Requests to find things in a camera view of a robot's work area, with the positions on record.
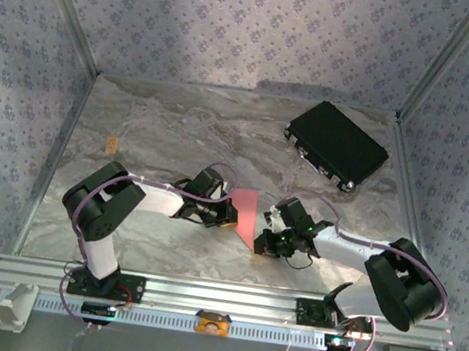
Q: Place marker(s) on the white plastic bracket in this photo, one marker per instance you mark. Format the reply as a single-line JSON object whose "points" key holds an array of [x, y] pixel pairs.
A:
{"points": [[8, 305]]}

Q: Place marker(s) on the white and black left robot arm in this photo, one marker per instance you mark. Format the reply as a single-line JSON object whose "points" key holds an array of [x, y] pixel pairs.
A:
{"points": [[157, 199]]}

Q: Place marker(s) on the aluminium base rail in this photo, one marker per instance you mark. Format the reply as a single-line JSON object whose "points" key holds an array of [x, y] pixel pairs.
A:
{"points": [[221, 298]]}

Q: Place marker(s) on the aluminium table side rail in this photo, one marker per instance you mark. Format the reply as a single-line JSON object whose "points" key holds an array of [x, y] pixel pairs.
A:
{"points": [[408, 182], [56, 159]]}

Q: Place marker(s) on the small circuit board with light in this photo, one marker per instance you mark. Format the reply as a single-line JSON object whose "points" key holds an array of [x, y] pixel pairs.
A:
{"points": [[338, 345], [97, 310]]}

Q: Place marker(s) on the pink paper sheet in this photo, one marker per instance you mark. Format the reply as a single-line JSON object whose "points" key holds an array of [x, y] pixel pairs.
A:
{"points": [[247, 212]]}

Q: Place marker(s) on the orange cartoon figure sticker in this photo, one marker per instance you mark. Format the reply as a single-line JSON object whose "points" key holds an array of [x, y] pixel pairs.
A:
{"points": [[212, 324]]}

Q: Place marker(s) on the small orange tag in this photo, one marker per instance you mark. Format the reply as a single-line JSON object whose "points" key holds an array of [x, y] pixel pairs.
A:
{"points": [[111, 145]]}

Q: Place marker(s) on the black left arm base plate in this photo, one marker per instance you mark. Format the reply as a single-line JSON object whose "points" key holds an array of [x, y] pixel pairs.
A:
{"points": [[131, 289]]}

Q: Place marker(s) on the black hard case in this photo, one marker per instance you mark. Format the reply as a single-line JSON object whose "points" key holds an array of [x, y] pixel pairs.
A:
{"points": [[337, 142]]}

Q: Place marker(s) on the aluminium frame post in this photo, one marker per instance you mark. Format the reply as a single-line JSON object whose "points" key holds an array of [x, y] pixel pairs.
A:
{"points": [[445, 61]]}

